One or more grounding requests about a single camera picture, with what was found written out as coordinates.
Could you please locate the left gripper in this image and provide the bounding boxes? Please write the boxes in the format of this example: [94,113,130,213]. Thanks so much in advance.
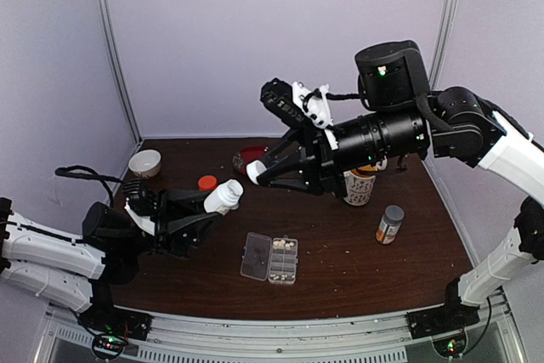
[121,188,223,261]

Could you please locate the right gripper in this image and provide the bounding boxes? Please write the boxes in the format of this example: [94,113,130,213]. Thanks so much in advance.
[256,104,428,199]

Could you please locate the small white pill bottle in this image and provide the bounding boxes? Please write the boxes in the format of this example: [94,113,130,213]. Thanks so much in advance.
[203,179,244,215]

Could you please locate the white bottle cap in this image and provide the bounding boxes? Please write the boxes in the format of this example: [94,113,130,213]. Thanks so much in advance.
[246,160,267,185]

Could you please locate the clear plastic pill organizer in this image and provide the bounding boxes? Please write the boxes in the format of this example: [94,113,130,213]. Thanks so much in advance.
[240,232,299,285]

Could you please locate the amber bottle grey cap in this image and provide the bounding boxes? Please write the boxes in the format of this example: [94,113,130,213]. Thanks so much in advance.
[375,205,405,245]

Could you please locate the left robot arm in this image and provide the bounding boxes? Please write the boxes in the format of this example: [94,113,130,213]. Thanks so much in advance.
[1,188,235,332]

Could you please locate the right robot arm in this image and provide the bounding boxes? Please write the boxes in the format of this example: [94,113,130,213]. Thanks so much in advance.
[246,40,543,331]

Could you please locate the white pills in organizer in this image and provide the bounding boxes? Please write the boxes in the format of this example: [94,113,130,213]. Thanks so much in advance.
[273,240,296,251]

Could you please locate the small pills in organizer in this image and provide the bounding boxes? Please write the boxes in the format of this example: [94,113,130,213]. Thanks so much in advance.
[269,274,296,285]

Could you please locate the orange pill bottle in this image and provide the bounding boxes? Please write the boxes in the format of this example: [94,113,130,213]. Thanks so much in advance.
[197,175,218,191]

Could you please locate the red floral plate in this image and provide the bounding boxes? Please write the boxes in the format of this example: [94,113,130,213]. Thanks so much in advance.
[232,145,268,175]

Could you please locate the white ceramic bowl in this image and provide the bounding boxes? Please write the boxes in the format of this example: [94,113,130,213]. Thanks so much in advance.
[128,150,162,179]

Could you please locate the white floral mug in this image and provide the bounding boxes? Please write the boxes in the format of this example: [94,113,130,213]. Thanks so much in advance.
[343,166,377,207]

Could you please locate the cream ribbed mug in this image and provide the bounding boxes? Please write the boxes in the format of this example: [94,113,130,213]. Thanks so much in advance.
[375,158,388,172]

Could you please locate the left round circuit board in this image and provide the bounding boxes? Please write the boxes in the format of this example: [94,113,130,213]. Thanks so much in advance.
[91,333,128,360]

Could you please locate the round circuit board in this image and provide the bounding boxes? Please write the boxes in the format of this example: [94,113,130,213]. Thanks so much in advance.
[91,333,128,360]
[433,334,467,359]

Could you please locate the right round circuit board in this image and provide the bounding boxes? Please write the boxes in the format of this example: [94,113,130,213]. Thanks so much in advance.
[433,334,467,359]

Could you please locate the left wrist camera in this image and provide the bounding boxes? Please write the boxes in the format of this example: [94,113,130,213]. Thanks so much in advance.
[122,179,157,237]

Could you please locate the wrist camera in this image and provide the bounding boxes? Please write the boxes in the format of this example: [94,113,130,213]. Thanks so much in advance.
[260,78,333,129]
[122,179,157,237]

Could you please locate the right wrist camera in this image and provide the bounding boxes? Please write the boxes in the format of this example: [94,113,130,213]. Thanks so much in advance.
[260,78,333,129]

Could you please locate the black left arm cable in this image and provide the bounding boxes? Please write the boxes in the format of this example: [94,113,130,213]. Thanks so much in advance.
[54,165,128,207]

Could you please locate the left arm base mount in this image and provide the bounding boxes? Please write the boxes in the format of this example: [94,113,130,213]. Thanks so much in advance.
[76,280,152,341]

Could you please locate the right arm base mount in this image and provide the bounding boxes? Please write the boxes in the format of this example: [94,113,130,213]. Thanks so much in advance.
[406,278,479,339]

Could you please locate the right aluminium frame post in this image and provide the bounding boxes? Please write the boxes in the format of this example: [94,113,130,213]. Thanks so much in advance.
[429,0,459,89]

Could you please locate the aluminium frame post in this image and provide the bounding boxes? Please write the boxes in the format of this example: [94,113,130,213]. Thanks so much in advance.
[96,0,142,144]
[429,0,459,89]

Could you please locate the front aluminium rail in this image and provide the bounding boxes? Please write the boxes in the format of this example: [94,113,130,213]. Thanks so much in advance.
[31,293,529,362]

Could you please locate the left aluminium frame post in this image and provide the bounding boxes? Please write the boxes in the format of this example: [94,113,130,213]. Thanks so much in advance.
[96,0,142,144]

